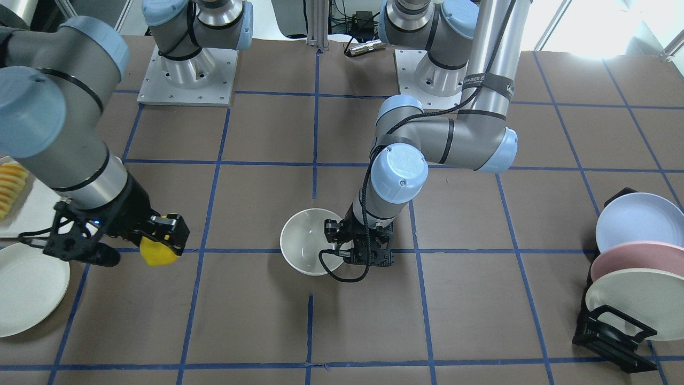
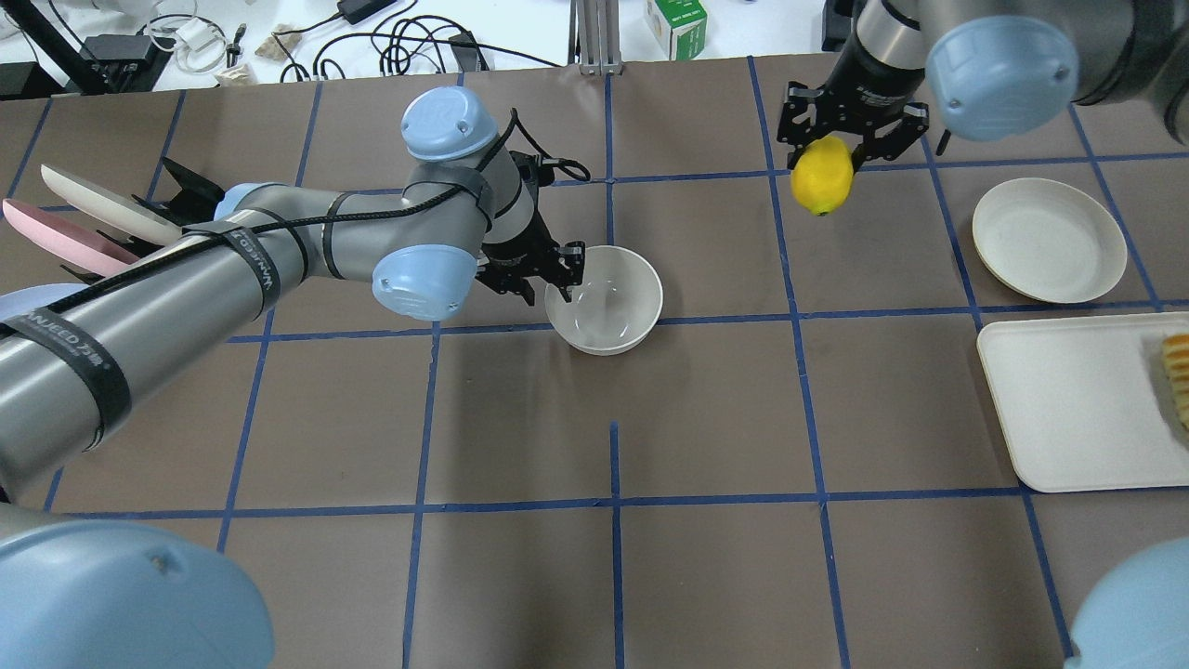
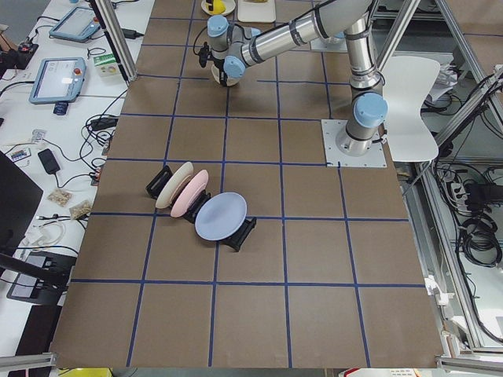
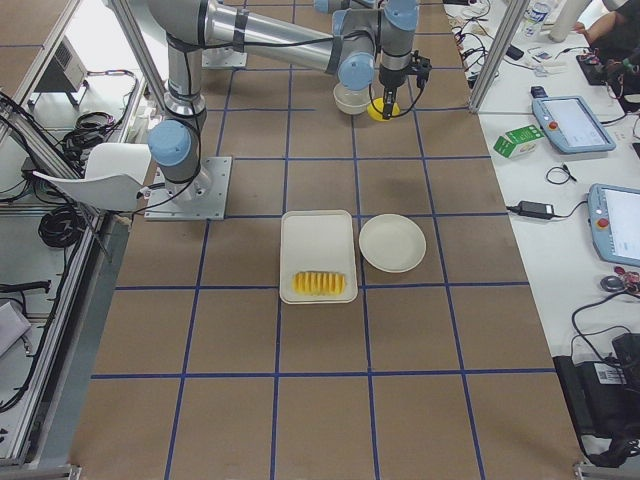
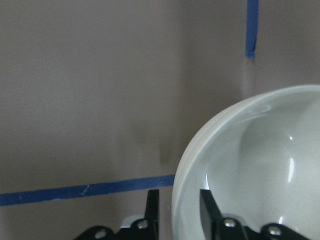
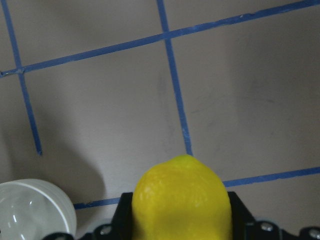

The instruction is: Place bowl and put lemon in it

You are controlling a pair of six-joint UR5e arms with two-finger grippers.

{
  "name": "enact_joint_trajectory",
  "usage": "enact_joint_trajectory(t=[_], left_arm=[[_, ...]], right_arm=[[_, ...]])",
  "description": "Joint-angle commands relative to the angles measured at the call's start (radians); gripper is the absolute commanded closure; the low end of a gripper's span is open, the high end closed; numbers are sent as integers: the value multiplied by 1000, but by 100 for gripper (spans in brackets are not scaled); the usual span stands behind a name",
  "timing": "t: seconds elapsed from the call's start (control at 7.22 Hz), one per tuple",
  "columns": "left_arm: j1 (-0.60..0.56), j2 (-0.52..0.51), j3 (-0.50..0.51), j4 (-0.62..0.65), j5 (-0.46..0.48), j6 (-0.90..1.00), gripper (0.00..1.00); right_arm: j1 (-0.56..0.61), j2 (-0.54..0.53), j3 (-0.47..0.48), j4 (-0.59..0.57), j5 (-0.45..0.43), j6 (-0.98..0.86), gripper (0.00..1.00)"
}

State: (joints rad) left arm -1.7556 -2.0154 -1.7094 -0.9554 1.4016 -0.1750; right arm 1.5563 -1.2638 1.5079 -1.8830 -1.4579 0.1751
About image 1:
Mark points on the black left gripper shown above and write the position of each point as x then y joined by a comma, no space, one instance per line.
334,230

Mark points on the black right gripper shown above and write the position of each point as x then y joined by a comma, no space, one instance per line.
132,206

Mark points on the yellow lemon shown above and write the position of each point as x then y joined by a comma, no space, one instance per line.
158,246

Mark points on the white bowl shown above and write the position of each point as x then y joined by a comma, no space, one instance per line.
302,238

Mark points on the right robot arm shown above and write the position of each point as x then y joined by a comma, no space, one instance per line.
54,89

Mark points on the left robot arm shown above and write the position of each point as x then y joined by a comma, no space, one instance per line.
472,49

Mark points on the white rectangular tray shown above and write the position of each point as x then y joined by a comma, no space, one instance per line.
32,211

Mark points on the white round plate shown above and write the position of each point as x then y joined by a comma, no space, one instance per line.
32,286

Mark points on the sliced yellow fruit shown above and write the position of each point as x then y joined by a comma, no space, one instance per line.
13,181

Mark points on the metal connector plug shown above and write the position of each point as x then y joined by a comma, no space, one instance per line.
365,48

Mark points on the black electronics box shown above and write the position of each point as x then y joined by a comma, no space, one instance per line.
363,22

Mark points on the black plate rack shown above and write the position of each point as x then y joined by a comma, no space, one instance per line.
613,334

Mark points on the blue plate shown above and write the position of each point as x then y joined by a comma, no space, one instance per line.
639,216

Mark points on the cream plate in rack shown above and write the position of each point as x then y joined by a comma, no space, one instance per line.
651,296

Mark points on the pink plate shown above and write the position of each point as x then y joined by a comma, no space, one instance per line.
639,254

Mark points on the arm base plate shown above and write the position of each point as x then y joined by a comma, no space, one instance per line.
418,75
205,80

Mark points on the aluminium frame post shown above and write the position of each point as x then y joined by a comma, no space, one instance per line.
317,13

